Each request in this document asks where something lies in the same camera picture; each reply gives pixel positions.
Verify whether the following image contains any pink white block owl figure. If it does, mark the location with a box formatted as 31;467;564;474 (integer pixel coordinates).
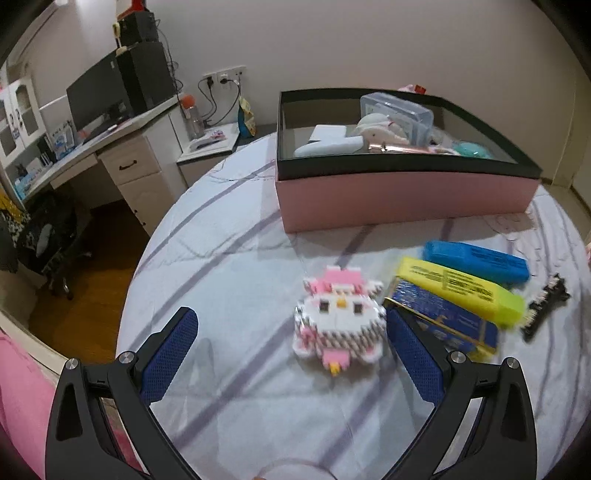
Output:
293;266;387;376

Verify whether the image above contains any teal round case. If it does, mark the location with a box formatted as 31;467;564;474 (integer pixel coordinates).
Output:
452;141;493;159

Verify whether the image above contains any clear plastic lidded box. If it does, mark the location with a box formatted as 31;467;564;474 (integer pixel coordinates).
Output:
360;92;434;147

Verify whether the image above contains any white plush bunny toy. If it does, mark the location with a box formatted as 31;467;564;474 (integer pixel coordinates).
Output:
352;113;410;146

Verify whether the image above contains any white rounded plastic device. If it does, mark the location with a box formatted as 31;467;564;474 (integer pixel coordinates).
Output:
294;124;366;158

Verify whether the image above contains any rose gold metal can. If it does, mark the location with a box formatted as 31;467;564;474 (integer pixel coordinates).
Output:
368;143;431;154

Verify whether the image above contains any pink blanket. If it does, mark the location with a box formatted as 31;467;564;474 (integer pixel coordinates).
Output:
1;334;55;479

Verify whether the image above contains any blue gold small carton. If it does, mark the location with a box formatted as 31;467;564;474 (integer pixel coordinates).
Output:
387;278;499;361

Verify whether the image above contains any yellow highlighter marker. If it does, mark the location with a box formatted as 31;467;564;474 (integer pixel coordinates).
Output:
396;257;526;328

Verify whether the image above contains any black hair clip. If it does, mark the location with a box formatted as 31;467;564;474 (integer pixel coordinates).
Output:
521;274;571;343

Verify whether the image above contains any blue highlighter marker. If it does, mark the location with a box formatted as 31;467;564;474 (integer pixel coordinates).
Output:
422;240;530;285

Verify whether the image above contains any black desk chair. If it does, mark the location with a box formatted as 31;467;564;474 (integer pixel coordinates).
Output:
1;187;90;300

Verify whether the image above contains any white computer desk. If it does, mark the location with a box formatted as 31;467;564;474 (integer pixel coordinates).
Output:
22;98;188;234

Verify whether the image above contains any white low side cabinet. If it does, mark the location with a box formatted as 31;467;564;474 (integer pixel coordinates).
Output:
176;123;239;187

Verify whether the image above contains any pink black storage box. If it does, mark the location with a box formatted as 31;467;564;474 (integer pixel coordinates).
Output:
276;88;542;233

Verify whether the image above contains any white glass-door hutch cabinet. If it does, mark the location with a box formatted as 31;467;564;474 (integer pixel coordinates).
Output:
1;77;46;168

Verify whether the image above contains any clear bottle orange cap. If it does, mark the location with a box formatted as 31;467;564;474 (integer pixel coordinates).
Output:
180;94;204;140

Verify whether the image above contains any black computer monitor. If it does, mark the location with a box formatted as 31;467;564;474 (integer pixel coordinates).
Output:
66;52;132;140

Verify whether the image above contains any snack bag blue yellow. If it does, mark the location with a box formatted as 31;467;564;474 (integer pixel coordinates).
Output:
238;96;256;138

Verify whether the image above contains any pink plush toy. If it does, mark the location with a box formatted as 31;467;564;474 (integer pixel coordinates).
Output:
399;84;426;94

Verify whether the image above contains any black computer tower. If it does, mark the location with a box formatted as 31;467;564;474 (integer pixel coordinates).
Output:
116;41;176;116

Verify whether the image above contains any black upper speaker box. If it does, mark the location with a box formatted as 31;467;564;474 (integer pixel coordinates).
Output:
113;11;158;47

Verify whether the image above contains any white wall power strip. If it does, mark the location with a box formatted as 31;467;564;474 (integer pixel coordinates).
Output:
202;65;246;84

